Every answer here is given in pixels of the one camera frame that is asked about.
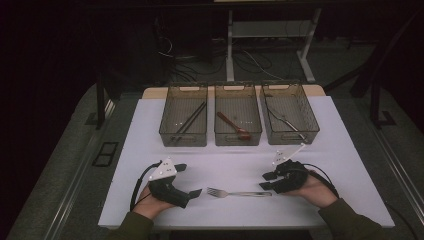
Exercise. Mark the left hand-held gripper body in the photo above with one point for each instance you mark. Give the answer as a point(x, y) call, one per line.
point(166, 190)

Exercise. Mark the white table cover sheet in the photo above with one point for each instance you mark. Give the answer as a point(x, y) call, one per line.
point(233, 160)

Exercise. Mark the steel table knife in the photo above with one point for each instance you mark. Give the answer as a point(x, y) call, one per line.
point(288, 122)

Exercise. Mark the metal floor rail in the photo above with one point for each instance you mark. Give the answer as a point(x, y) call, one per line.
point(71, 196)
point(400, 166)

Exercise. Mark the steel fork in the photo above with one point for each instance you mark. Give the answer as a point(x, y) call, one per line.
point(246, 193)

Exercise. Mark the black floor frame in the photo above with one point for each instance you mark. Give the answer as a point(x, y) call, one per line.
point(106, 154)

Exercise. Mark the black chopstick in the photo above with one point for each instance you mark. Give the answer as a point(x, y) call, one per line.
point(190, 123)
point(190, 119)

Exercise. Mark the person's left hand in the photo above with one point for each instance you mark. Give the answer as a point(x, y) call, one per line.
point(148, 206)

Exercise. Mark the transparent brown plastic bin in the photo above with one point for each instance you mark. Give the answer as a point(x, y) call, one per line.
point(237, 141)
point(290, 140)
point(183, 138)

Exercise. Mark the person's right hand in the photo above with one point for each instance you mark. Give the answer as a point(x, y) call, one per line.
point(316, 191)

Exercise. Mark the white desk frame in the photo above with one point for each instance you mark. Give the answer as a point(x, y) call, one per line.
point(229, 50)

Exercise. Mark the black metal stand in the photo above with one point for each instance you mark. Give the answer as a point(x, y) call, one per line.
point(375, 100)

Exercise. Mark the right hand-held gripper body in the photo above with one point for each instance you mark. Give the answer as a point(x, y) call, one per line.
point(291, 176)

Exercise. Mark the brown wooden spoon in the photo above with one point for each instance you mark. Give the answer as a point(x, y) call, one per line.
point(233, 126)

